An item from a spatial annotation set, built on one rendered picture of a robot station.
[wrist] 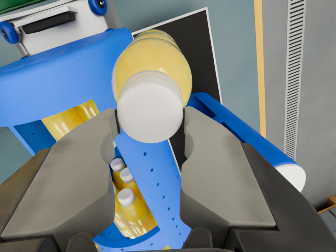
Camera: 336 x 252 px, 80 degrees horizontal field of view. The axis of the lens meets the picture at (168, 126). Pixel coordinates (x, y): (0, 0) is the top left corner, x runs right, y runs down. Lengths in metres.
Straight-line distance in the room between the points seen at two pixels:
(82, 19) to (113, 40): 0.26
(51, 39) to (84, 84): 0.32
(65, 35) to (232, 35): 1.37
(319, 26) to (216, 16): 0.95
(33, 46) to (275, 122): 2.13
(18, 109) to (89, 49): 0.12
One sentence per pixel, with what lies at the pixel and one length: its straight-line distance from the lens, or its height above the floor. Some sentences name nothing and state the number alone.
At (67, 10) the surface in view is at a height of 1.05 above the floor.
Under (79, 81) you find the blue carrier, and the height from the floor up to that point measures 1.23.
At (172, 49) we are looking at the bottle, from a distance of 0.16.
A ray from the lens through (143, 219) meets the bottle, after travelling 0.57.
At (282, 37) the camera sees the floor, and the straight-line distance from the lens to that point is 2.03.
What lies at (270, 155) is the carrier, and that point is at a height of 0.97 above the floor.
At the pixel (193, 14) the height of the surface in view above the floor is 0.15.
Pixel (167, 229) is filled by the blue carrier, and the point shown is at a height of 1.22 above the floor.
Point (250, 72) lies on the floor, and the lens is 1.92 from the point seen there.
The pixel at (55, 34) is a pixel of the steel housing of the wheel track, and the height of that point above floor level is 0.93.
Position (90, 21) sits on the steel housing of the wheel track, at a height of 0.93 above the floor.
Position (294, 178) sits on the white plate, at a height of 1.04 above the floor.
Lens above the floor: 1.51
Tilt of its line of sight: 59 degrees down
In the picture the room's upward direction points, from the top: 152 degrees clockwise
